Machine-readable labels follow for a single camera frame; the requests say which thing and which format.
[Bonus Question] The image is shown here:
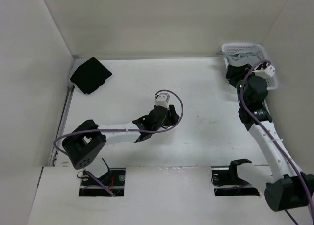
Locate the folded black tank top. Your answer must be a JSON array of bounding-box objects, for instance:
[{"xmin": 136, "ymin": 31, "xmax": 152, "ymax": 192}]
[{"xmin": 69, "ymin": 57, "xmax": 112, "ymax": 95}]

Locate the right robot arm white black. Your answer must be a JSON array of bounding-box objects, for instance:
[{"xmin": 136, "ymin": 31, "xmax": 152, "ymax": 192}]
[{"xmin": 226, "ymin": 61, "xmax": 314, "ymax": 212}]

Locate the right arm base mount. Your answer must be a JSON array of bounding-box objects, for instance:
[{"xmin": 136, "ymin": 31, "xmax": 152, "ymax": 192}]
[{"xmin": 211, "ymin": 159, "xmax": 260, "ymax": 196}]

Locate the left metal table rail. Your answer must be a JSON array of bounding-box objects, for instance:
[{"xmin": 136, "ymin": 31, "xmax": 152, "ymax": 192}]
[{"xmin": 47, "ymin": 86, "xmax": 75, "ymax": 167}]

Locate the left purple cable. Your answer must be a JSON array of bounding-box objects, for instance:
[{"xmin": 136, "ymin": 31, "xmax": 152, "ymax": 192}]
[{"xmin": 53, "ymin": 89, "xmax": 184, "ymax": 196}]

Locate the white plastic basket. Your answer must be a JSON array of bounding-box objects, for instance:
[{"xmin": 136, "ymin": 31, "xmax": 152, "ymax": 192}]
[{"xmin": 221, "ymin": 43, "xmax": 279, "ymax": 90}]

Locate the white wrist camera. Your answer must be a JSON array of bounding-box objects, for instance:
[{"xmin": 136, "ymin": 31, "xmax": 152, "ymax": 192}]
[
  {"xmin": 253, "ymin": 65, "xmax": 276, "ymax": 79},
  {"xmin": 155, "ymin": 93, "xmax": 170, "ymax": 109}
]

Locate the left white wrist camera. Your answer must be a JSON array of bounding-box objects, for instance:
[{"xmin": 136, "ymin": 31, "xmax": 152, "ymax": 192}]
[{"xmin": 155, "ymin": 93, "xmax": 170, "ymax": 109}]

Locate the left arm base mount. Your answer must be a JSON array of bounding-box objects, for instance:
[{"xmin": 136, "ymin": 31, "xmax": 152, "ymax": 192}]
[{"xmin": 77, "ymin": 158, "xmax": 126, "ymax": 197}]

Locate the grey tank top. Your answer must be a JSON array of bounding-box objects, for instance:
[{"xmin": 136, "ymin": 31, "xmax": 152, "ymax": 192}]
[{"xmin": 216, "ymin": 44, "xmax": 264, "ymax": 67}]

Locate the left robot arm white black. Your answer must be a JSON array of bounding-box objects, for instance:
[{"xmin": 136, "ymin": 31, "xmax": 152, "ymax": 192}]
[{"xmin": 62, "ymin": 105, "xmax": 181, "ymax": 185}]

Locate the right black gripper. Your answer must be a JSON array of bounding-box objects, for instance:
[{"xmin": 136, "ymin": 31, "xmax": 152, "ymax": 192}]
[{"xmin": 226, "ymin": 64, "xmax": 261, "ymax": 107}]

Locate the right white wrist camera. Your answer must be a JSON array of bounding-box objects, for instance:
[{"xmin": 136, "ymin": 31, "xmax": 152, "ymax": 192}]
[{"xmin": 253, "ymin": 65, "xmax": 276, "ymax": 79}]

